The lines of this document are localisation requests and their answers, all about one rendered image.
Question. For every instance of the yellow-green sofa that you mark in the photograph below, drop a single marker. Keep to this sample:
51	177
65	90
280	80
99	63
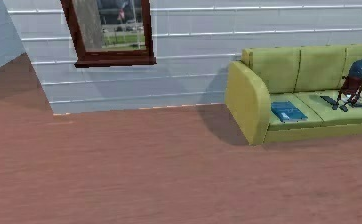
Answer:
249	100

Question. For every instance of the dark red framed window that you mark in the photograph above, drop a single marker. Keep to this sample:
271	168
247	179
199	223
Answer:
114	57

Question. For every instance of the blue book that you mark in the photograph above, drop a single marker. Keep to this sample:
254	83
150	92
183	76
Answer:
288	111

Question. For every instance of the black remote control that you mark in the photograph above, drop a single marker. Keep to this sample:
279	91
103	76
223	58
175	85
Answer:
329	100

